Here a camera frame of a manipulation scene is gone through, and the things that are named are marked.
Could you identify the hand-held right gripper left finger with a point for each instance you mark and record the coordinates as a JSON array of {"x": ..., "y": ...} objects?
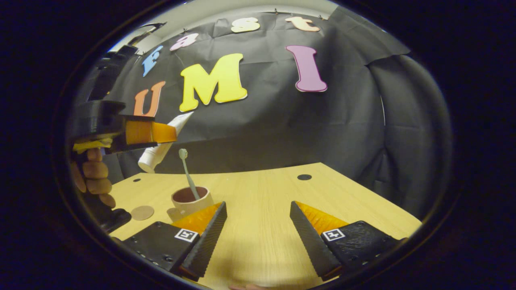
[{"x": 207, "y": 241}]

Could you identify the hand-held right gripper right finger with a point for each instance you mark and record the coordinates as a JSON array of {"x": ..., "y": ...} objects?
[{"x": 308, "y": 241}]

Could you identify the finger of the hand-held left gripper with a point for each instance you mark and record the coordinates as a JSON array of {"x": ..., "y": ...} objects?
[{"x": 149, "y": 132}]

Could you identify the white toothpaste tube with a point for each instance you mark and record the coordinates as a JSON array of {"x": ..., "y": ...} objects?
[{"x": 155, "y": 155}]

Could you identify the beige cup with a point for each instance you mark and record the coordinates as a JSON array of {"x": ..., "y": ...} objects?
[{"x": 189, "y": 206}]

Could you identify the pale green toothbrush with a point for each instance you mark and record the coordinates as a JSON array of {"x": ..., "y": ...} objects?
[{"x": 186, "y": 169}]

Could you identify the round brown coaster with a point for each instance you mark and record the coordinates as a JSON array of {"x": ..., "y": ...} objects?
[{"x": 142, "y": 213}]

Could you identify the wooden desktop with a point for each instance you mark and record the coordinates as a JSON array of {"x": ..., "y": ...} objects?
[{"x": 266, "y": 201}]

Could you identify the black backdrop cloth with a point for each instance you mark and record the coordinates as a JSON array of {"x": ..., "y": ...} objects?
[{"x": 302, "y": 129}]

